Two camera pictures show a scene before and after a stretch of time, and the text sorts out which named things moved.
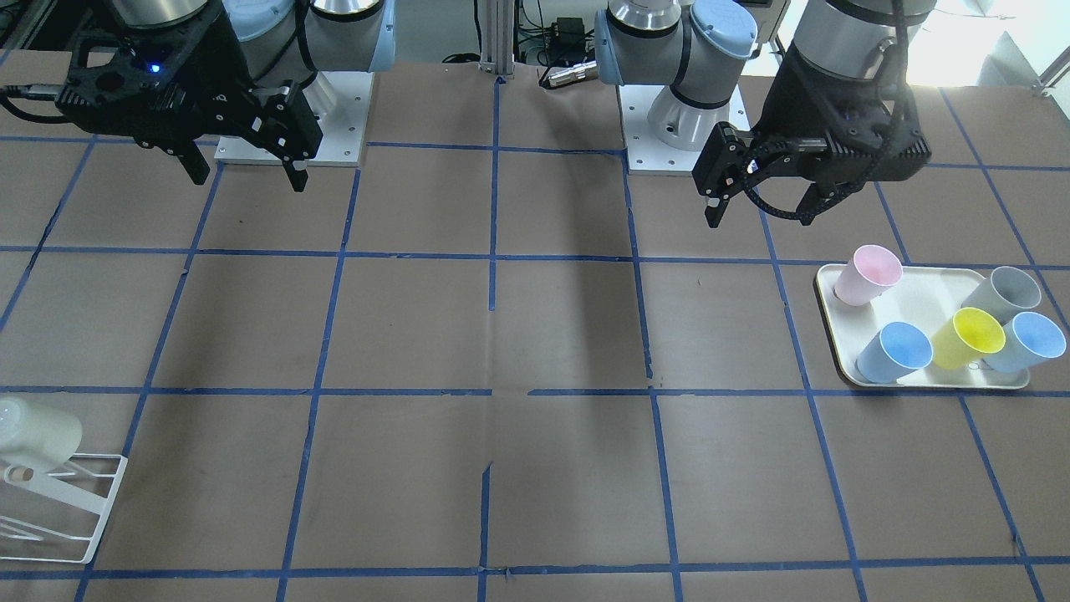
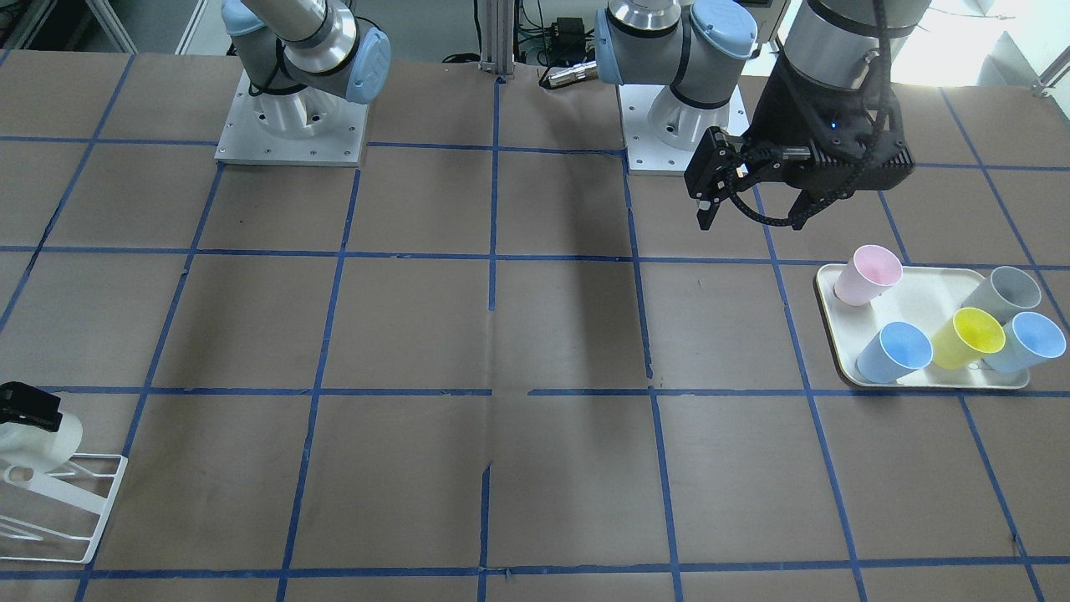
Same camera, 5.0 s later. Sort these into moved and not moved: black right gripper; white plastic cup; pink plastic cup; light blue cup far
Moved: black right gripper
Not moved: white plastic cup; light blue cup far; pink plastic cup
